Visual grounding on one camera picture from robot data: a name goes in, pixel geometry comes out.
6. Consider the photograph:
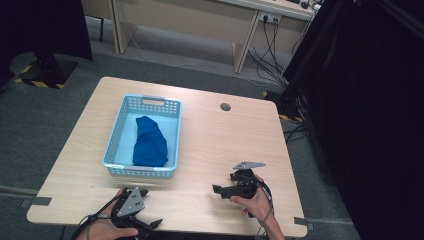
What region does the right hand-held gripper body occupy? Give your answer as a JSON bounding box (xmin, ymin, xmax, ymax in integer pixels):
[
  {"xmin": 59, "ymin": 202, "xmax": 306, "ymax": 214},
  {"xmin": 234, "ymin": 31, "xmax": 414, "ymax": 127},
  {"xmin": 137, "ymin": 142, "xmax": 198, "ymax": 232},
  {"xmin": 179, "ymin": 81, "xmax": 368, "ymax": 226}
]
[{"xmin": 220, "ymin": 161, "xmax": 267, "ymax": 201}]

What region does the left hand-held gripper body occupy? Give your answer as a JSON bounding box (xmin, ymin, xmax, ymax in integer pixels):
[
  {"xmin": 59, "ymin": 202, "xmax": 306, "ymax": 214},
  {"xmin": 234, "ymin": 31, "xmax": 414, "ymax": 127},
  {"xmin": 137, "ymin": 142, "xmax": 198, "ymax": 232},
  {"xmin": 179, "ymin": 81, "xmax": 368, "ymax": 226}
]
[{"xmin": 110, "ymin": 186, "xmax": 150, "ymax": 240}]

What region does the blue cloth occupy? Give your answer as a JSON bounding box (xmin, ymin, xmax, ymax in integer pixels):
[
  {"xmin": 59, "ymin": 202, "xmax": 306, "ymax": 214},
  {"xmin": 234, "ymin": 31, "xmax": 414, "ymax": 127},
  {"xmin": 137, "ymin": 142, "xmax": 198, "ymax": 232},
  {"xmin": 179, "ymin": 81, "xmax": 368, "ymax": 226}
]
[{"xmin": 132, "ymin": 115, "xmax": 169, "ymax": 168}]

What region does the light blue plastic basket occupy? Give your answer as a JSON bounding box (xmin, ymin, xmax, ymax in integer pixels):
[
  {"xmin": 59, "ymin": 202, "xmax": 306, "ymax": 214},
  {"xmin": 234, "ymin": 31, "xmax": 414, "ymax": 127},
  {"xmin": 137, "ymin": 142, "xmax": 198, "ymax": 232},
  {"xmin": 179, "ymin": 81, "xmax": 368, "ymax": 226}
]
[{"xmin": 101, "ymin": 93, "xmax": 183, "ymax": 179}]

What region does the person's right hand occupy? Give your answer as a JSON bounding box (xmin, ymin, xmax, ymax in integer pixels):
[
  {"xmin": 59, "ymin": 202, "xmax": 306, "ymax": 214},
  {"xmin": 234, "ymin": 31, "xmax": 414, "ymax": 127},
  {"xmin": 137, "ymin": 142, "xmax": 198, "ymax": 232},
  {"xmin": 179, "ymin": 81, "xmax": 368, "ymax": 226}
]
[{"xmin": 229, "ymin": 174, "xmax": 275, "ymax": 224}]

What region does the black curtain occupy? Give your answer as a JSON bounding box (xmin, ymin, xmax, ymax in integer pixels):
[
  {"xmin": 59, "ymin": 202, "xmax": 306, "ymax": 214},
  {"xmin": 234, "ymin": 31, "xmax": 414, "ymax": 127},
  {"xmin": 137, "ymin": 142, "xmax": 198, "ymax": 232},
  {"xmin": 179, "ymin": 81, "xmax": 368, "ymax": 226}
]
[{"xmin": 279, "ymin": 0, "xmax": 424, "ymax": 240}]

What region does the black stand base striped tape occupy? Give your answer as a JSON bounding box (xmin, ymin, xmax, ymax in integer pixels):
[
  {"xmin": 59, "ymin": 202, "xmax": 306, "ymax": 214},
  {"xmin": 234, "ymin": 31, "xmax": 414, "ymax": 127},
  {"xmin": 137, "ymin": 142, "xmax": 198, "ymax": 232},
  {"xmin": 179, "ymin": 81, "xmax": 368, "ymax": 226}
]
[{"xmin": 14, "ymin": 52, "xmax": 80, "ymax": 90}]

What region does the beige wooden desk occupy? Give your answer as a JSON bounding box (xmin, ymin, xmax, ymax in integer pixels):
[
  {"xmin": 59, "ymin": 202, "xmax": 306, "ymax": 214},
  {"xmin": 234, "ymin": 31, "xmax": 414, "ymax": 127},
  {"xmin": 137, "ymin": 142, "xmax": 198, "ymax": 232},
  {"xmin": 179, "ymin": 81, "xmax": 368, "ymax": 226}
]
[{"xmin": 81, "ymin": 0, "xmax": 317, "ymax": 75}]

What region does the dark panel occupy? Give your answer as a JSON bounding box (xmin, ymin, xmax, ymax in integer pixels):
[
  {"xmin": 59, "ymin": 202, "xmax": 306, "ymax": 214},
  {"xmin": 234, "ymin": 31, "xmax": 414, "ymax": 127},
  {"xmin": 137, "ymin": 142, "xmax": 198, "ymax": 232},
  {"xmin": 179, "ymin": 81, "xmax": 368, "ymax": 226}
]
[{"xmin": 0, "ymin": 0, "xmax": 94, "ymax": 93}]

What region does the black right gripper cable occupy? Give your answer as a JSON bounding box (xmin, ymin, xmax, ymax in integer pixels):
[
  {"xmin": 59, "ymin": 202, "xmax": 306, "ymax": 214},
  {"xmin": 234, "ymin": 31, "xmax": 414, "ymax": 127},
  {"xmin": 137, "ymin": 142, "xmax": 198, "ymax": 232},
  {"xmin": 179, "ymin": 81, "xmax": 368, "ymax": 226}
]
[{"xmin": 244, "ymin": 179, "xmax": 276, "ymax": 240}]

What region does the grey metal table bracket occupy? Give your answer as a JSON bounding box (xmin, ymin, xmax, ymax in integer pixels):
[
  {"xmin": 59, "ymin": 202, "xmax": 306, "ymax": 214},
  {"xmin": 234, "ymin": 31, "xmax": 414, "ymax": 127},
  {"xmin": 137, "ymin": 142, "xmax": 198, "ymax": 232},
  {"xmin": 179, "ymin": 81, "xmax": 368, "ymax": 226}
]
[
  {"xmin": 19, "ymin": 196, "xmax": 53, "ymax": 209},
  {"xmin": 293, "ymin": 216, "xmax": 316, "ymax": 232}
]

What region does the bundle of black cables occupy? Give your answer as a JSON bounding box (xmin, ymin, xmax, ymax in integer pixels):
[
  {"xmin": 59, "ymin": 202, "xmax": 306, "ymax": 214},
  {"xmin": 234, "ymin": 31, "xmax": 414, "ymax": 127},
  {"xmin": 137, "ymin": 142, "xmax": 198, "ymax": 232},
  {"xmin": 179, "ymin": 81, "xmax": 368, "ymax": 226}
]
[{"xmin": 247, "ymin": 17, "xmax": 292, "ymax": 88}]

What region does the white floor cable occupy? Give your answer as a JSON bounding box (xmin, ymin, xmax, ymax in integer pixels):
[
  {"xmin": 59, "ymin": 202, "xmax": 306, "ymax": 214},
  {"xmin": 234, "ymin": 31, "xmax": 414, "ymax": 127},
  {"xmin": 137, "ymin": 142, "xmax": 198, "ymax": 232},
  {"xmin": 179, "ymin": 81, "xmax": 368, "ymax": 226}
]
[{"xmin": 123, "ymin": 19, "xmax": 268, "ymax": 88}]

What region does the white wall power socket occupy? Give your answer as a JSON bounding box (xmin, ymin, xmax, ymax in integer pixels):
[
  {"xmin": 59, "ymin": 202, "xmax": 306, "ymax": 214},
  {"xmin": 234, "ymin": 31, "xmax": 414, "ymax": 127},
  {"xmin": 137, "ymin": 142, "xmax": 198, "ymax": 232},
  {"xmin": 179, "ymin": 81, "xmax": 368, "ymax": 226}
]
[{"xmin": 258, "ymin": 11, "xmax": 282, "ymax": 25}]

